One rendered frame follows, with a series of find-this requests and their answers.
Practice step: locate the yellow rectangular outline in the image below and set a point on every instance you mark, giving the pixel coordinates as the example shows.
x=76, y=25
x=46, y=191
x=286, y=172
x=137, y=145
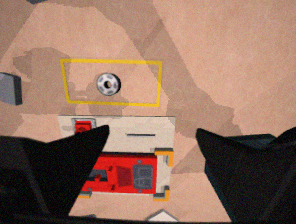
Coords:
x=62, y=61

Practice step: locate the grey wheel with black tyre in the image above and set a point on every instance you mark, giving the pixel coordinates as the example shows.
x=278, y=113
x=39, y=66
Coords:
x=104, y=88

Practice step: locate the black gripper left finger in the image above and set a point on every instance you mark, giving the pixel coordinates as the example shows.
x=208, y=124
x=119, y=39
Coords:
x=56, y=170

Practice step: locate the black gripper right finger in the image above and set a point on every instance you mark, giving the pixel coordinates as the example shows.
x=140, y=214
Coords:
x=252, y=180

